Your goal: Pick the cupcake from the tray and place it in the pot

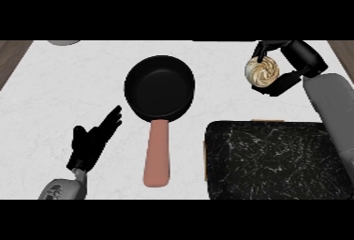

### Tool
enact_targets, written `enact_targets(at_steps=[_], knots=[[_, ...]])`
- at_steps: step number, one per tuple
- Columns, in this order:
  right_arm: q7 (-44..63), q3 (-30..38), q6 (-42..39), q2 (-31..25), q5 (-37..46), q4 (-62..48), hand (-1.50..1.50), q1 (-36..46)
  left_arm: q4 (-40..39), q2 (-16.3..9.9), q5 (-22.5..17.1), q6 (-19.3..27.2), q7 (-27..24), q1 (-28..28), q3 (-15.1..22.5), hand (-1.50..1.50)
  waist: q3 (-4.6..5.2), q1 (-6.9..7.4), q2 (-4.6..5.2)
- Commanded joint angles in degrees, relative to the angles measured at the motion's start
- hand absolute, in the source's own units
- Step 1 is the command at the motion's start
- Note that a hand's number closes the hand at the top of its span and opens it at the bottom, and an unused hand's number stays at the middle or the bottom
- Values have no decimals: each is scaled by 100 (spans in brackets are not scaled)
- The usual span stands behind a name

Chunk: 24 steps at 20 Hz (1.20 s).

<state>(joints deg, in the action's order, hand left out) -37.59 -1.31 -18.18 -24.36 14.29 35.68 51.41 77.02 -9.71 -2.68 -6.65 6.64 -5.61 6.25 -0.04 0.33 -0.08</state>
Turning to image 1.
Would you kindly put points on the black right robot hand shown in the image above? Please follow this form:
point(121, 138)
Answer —
point(300, 62)

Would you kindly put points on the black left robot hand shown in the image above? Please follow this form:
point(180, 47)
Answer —
point(92, 140)

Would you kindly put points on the cream swirl cupcake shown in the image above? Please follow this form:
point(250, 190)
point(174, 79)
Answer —
point(261, 70)

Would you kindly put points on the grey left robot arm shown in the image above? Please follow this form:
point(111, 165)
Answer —
point(64, 187)

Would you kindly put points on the black marble tray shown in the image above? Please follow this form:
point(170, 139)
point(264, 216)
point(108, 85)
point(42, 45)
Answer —
point(276, 161)

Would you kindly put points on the grey round object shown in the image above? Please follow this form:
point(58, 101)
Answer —
point(62, 42)

